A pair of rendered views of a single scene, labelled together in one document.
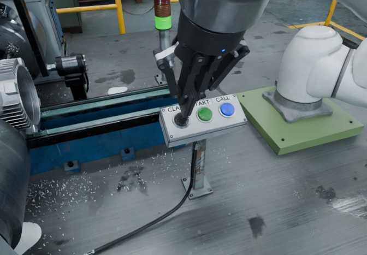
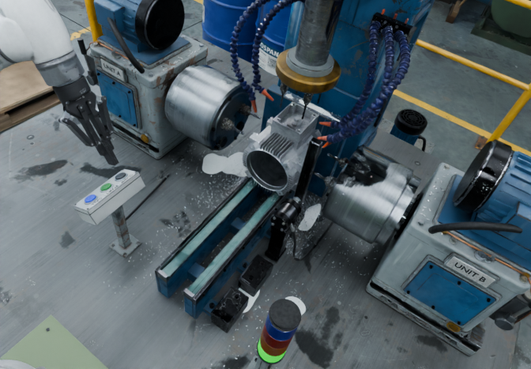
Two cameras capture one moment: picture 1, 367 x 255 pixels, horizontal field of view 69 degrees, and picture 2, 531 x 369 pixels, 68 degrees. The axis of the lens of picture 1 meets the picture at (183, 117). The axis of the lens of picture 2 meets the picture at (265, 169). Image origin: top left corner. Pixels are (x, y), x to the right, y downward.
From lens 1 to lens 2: 126 cm
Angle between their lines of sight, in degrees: 84
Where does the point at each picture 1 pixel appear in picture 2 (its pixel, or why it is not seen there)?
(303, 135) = (20, 352)
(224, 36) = not seen: hidden behind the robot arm
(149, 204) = (153, 215)
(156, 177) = (163, 235)
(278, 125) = (54, 354)
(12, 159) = (190, 118)
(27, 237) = (209, 167)
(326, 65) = not seen: outside the picture
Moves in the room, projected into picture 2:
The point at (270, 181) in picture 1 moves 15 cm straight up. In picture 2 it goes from (59, 283) to (44, 257)
